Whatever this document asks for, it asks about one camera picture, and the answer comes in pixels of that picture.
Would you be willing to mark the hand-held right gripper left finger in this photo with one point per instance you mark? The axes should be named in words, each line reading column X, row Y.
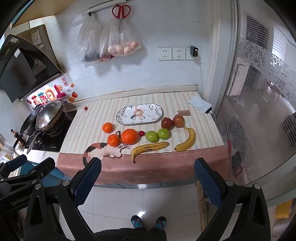
column 87, row 179

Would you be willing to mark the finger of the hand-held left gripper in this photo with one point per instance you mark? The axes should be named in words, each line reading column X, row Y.
column 45, row 166
column 15, row 163

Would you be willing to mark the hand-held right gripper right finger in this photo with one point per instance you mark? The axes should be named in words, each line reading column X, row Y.
column 208, row 183

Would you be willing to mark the small mandarin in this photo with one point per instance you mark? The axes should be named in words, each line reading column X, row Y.
column 113, row 140
column 108, row 127

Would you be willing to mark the plain yellow banana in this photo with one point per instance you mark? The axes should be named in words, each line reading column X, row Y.
column 189, row 139

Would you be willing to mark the large orange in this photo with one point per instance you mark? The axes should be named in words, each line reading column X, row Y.
column 130, row 136

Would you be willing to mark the green apple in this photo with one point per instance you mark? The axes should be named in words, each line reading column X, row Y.
column 163, row 133
column 152, row 136

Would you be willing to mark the banana with dark sticker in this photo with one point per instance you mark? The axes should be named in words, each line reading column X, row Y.
column 149, row 148

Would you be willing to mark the floral ceramic plate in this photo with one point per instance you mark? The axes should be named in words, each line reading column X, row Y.
column 139, row 114

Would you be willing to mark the wooden door sill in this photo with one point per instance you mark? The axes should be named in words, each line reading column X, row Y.
column 201, row 208

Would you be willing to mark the black cooktop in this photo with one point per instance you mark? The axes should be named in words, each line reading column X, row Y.
column 55, row 139

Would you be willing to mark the red pole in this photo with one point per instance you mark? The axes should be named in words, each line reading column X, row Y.
column 229, row 148

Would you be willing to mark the black frying pan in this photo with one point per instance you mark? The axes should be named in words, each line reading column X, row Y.
column 27, row 121

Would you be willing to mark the steel wok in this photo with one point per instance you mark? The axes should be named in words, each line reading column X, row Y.
column 49, row 113

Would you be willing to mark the striped tablecloth with cat print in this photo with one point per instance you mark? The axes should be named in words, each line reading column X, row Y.
column 92, row 120

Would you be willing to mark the blue sandal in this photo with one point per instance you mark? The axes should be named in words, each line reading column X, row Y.
column 160, row 223
column 138, row 222

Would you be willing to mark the person's dark trousers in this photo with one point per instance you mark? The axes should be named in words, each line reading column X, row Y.
column 130, row 235

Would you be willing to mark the brown card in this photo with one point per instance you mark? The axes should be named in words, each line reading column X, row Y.
column 184, row 112

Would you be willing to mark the black range hood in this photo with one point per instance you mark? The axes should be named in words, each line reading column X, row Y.
column 20, row 67

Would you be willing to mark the patterned glass sliding door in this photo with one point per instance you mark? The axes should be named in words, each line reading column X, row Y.
column 261, row 92

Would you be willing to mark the black plug adapter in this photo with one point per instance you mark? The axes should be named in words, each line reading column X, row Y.
column 194, row 51

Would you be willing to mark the plastic bag with dark contents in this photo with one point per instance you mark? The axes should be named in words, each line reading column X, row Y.
column 89, row 41

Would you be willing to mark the plastic bag of eggs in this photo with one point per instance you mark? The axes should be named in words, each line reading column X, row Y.
column 120, row 44

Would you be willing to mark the red scissors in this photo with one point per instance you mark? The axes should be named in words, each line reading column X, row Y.
column 121, row 16

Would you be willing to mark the colourful wall stickers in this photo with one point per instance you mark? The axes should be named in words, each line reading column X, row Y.
column 46, row 96

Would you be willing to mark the white wall socket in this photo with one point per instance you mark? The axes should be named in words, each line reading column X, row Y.
column 179, row 53
column 164, row 54
column 187, row 56

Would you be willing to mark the white hook rail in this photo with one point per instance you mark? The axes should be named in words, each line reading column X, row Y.
column 104, row 7

